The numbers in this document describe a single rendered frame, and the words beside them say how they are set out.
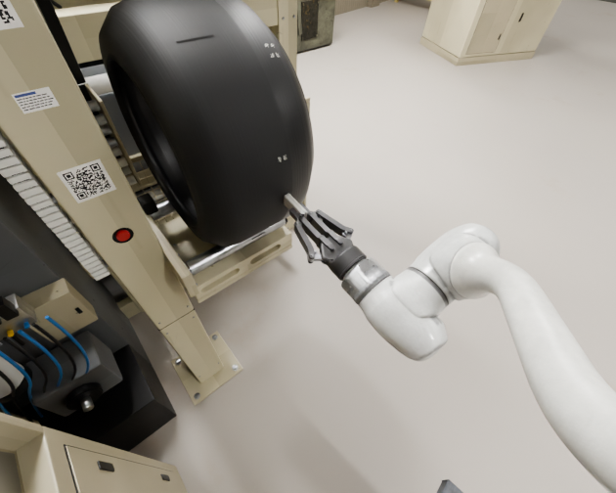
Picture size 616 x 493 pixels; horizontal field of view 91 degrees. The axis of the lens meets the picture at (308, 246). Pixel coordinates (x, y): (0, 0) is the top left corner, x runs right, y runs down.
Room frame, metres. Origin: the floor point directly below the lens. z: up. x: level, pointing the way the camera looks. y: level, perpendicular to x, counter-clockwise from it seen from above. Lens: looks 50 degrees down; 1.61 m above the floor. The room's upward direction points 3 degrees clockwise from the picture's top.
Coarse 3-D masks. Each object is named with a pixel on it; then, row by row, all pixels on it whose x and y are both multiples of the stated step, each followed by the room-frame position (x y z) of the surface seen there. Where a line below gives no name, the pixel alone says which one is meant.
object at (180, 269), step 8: (152, 224) 0.61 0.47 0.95; (160, 232) 0.58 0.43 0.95; (160, 240) 0.55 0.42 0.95; (168, 248) 0.52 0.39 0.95; (168, 256) 0.50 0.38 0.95; (176, 256) 0.50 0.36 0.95; (176, 264) 0.47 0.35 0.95; (184, 264) 0.47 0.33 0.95; (176, 272) 0.45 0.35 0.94; (184, 272) 0.45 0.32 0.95; (192, 272) 0.46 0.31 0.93; (184, 280) 0.43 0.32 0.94; (192, 280) 0.44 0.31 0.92; (184, 288) 0.46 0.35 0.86; (192, 288) 0.44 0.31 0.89; (192, 296) 0.43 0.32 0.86
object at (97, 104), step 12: (84, 84) 0.95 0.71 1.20; (84, 96) 0.94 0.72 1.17; (96, 96) 0.88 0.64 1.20; (96, 108) 0.85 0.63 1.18; (108, 120) 0.84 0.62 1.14; (108, 132) 0.84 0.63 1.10; (120, 144) 0.85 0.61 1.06; (120, 156) 0.94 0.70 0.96; (132, 168) 0.84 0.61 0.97; (132, 180) 0.84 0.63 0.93
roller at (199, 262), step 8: (280, 224) 0.68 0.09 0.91; (264, 232) 0.64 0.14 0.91; (248, 240) 0.61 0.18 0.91; (256, 240) 0.62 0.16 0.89; (216, 248) 0.55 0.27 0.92; (224, 248) 0.56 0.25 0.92; (232, 248) 0.57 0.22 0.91; (240, 248) 0.58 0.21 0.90; (200, 256) 0.52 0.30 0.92; (208, 256) 0.53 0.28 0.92; (216, 256) 0.53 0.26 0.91; (224, 256) 0.55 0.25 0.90; (192, 264) 0.50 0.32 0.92; (200, 264) 0.50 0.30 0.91; (208, 264) 0.51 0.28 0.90
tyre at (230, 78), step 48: (144, 0) 0.69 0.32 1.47; (192, 0) 0.72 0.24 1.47; (240, 0) 0.78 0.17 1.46; (144, 48) 0.58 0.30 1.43; (192, 48) 0.59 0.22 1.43; (240, 48) 0.63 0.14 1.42; (144, 96) 0.56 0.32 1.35; (192, 96) 0.52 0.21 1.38; (240, 96) 0.56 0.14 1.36; (288, 96) 0.62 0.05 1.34; (144, 144) 0.79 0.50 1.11; (192, 144) 0.48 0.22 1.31; (240, 144) 0.51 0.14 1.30; (288, 144) 0.57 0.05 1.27; (192, 192) 0.48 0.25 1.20; (240, 192) 0.47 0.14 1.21; (288, 192) 0.55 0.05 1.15; (240, 240) 0.49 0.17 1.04
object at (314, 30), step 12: (300, 0) 5.08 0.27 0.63; (312, 0) 5.20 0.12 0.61; (324, 0) 5.37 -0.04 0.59; (300, 12) 5.05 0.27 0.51; (312, 12) 5.21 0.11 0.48; (324, 12) 5.38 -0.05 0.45; (300, 24) 5.05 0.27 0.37; (312, 24) 5.22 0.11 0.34; (324, 24) 5.39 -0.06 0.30; (300, 36) 5.08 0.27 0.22; (312, 36) 5.22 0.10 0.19; (324, 36) 5.40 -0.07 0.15; (300, 48) 5.08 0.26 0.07; (312, 48) 5.27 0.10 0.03
